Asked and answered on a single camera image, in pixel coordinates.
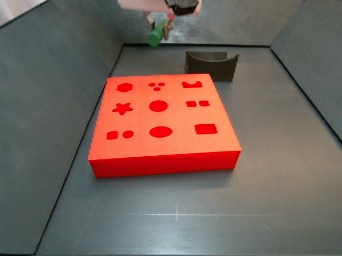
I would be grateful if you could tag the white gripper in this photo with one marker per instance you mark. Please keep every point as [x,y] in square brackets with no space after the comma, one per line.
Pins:
[173,7]

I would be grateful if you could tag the black curved cradle holder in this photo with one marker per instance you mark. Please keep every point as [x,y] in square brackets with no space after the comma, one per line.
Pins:
[214,63]

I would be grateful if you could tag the red shape sorter box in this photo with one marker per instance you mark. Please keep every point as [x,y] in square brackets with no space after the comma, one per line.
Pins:
[162,124]

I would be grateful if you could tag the green cylinder peg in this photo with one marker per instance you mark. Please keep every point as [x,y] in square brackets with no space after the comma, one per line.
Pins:
[157,34]

